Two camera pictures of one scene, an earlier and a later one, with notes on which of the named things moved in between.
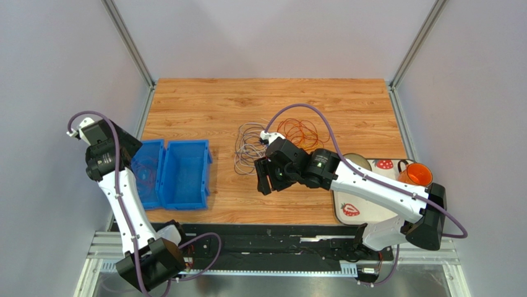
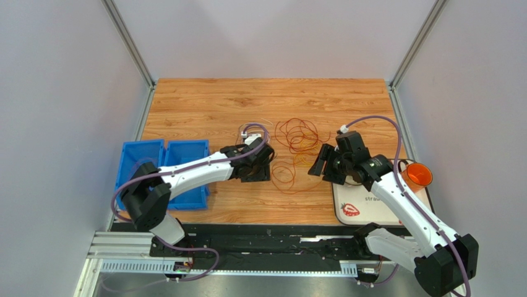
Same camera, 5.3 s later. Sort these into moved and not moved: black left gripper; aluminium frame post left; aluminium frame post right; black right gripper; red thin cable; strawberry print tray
Moved: black left gripper; black right gripper
Not moved: red thin cable; aluminium frame post right; aluminium frame post left; strawberry print tray
